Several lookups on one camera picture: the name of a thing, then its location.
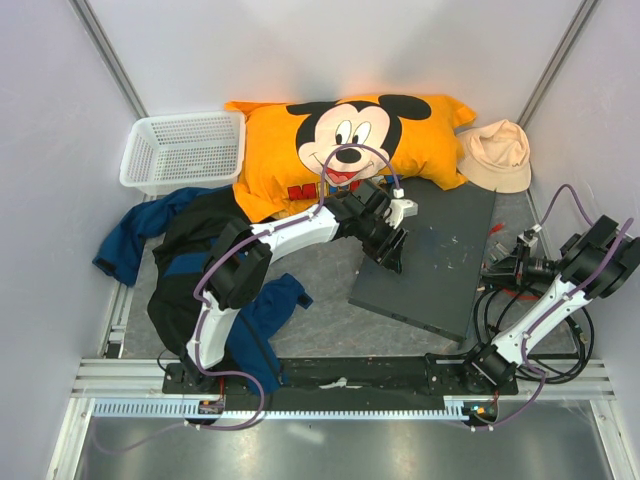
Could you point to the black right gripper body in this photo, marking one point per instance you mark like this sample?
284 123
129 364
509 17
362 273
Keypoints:
533 269

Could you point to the beige bucket hat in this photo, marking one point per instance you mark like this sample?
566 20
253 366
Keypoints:
496 157

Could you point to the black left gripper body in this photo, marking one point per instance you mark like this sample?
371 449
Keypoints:
376 239

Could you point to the white plastic mesh basket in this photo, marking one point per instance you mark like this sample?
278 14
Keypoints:
167 153

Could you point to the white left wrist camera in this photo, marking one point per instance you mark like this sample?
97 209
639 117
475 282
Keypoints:
398 210

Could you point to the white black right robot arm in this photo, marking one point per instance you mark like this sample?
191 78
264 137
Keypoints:
593 265

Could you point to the dark grey network switch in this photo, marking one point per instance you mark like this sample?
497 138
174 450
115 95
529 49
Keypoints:
441 261

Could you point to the orange Mickey Mouse pillow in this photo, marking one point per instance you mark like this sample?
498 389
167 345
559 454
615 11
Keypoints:
294 153

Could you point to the blue and black jacket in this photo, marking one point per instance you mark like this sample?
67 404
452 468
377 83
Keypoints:
190 220

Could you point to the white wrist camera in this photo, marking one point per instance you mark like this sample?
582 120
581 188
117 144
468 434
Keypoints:
398 210
530 238

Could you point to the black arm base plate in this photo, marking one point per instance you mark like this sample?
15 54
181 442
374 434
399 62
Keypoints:
407 381

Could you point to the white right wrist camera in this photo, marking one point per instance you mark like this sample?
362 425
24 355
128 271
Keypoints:
530 238

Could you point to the aluminium frame rail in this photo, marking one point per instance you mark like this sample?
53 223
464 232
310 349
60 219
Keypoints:
142 378

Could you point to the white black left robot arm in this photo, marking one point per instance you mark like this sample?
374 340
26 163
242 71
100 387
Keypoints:
238 262

